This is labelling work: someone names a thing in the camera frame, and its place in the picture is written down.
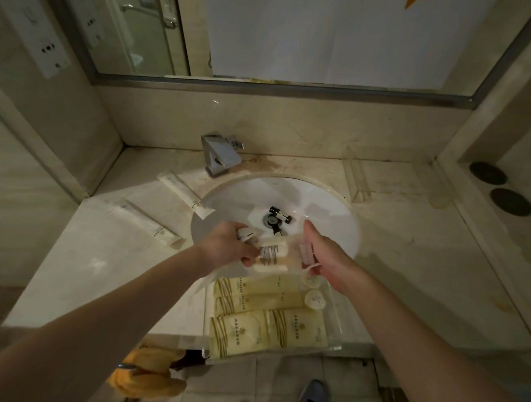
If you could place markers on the yellow cloth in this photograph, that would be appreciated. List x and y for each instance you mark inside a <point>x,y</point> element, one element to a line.
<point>147,377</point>

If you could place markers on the yellow amenity packets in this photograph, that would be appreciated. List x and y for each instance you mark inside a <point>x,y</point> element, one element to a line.
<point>239,334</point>
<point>259,302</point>
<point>260,285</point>
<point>300,328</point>

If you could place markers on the clear razor packet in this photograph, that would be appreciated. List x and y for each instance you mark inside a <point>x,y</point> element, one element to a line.
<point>269,255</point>

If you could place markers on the white wall outlet panel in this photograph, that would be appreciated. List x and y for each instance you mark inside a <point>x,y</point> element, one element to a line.
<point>33,32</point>

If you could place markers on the white paper sheet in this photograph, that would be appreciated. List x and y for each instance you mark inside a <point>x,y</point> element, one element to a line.
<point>347,33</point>

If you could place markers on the metal-framed wall mirror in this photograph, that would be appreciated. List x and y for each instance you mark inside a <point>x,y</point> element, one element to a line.
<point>123,28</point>

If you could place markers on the person's left forearm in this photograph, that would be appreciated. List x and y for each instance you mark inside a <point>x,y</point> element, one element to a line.
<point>82,331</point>

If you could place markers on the white sink basin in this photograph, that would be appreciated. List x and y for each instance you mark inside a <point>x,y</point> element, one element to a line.
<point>327,211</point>

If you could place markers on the chrome sink drain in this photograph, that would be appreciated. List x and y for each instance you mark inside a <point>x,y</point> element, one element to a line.
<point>269,221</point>

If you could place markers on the person's right shoe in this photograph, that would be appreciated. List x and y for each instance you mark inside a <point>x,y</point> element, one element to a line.
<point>314,401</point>

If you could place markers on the black round coaster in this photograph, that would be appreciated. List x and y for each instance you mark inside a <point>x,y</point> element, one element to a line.
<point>511,202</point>
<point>488,173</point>

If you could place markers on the clear acrylic tray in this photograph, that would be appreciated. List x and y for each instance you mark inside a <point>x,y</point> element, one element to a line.
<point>336,328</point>

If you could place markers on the small cream box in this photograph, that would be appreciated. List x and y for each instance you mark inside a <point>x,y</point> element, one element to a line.
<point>308,255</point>

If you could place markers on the person's right forearm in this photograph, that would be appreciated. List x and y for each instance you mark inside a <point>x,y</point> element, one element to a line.
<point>417,360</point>

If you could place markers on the clear acrylic organizer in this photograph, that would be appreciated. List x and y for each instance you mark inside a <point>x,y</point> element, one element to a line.
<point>356,179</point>

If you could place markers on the chrome faucet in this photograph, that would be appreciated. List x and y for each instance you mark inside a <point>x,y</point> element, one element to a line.
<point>221,155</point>

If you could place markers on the person's left hand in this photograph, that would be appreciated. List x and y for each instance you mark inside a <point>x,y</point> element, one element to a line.
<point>222,250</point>

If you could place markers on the person's right hand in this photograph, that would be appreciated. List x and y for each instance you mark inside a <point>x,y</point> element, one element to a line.
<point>337,268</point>

